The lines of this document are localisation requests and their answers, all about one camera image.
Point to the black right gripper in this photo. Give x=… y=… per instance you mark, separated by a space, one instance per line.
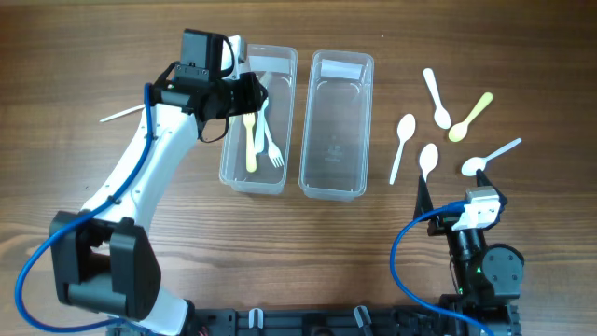
x=444 y=223

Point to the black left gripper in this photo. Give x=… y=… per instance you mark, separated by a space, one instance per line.
x=252 y=93

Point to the yellow plastic fork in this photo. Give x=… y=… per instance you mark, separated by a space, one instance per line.
x=249 y=121

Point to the white plastic fork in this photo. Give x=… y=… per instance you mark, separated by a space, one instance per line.
x=274 y=152
x=122 y=113
x=259 y=140

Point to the white plastic spoon long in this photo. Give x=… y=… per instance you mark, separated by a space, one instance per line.
x=405 y=130

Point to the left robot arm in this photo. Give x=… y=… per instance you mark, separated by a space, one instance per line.
x=102 y=259

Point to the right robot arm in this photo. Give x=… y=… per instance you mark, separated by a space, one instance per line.
x=487 y=278

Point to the clear plastic container left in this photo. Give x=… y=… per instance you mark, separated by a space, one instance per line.
x=282 y=62

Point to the clear plastic container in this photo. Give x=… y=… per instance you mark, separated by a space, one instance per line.
x=335 y=144
x=282 y=62

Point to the clear plastic container right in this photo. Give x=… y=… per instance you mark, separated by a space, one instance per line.
x=335 y=144

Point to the yellow plastic spoon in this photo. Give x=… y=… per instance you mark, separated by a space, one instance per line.
x=459 y=131

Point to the white spoon translucent handle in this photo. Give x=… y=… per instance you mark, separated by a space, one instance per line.
x=470 y=167

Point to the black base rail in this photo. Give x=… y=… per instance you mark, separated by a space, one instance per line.
x=326 y=322

